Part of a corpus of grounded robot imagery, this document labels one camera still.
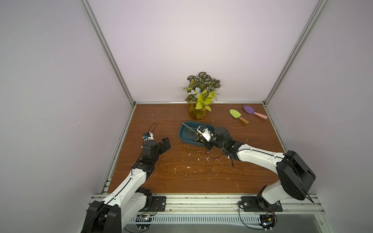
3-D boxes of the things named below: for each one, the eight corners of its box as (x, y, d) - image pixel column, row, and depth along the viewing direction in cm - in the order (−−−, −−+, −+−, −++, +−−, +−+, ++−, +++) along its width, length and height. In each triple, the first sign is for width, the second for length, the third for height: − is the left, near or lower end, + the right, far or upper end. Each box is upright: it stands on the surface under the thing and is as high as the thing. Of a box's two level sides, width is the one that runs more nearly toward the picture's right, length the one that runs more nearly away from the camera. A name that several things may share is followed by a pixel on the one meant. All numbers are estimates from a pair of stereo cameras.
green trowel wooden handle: (246, 125, 108) (247, 123, 106) (228, 112, 117) (229, 110, 115) (249, 122, 110) (250, 120, 108) (232, 109, 119) (232, 107, 117)
